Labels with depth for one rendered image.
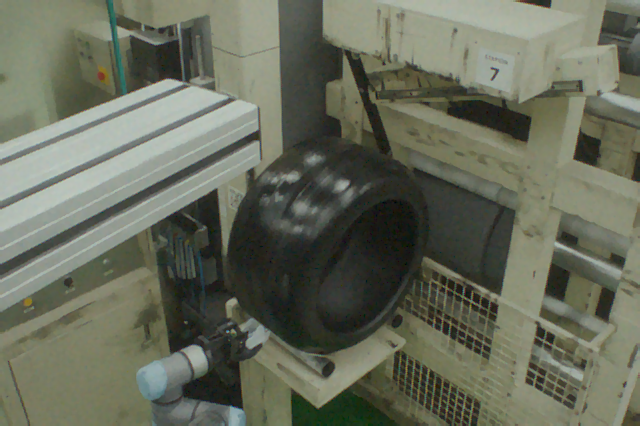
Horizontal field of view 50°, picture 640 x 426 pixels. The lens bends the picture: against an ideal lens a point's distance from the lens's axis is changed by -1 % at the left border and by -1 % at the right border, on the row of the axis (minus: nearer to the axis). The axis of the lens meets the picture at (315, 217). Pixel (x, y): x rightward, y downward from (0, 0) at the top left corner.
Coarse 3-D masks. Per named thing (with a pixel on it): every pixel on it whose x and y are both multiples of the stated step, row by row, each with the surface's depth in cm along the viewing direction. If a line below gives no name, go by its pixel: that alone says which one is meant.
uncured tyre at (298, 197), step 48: (336, 144) 175; (288, 192) 163; (336, 192) 159; (384, 192) 167; (240, 240) 168; (288, 240) 158; (336, 240) 160; (384, 240) 205; (240, 288) 172; (288, 288) 160; (336, 288) 208; (384, 288) 202; (288, 336) 169; (336, 336) 176
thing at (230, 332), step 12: (216, 324) 165; (228, 324) 165; (204, 336) 160; (216, 336) 161; (228, 336) 161; (240, 336) 164; (204, 348) 159; (216, 348) 161; (228, 348) 162; (240, 348) 166; (228, 360) 164; (240, 360) 165
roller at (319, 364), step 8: (248, 320) 201; (264, 328) 196; (272, 336) 194; (296, 352) 187; (304, 352) 186; (304, 360) 186; (312, 360) 184; (320, 360) 183; (328, 360) 183; (320, 368) 182; (328, 368) 181; (328, 376) 183
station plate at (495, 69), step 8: (480, 48) 148; (480, 56) 149; (488, 56) 147; (496, 56) 146; (504, 56) 144; (512, 56) 143; (480, 64) 150; (488, 64) 148; (496, 64) 147; (504, 64) 145; (512, 64) 144; (480, 72) 150; (488, 72) 149; (496, 72) 147; (504, 72) 146; (512, 72) 145; (480, 80) 151; (488, 80) 150; (496, 80) 148; (504, 80) 147; (496, 88) 149; (504, 88) 147
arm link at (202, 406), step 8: (200, 400) 157; (200, 408) 154; (208, 408) 154; (216, 408) 153; (224, 408) 154; (232, 408) 154; (192, 416) 153; (200, 416) 148; (208, 416) 147; (216, 416) 149; (224, 416) 151; (232, 416) 152; (240, 416) 153; (192, 424) 142; (200, 424) 142; (208, 424) 144; (216, 424) 146; (224, 424) 149; (232, 424) 151; (240, 424) 153
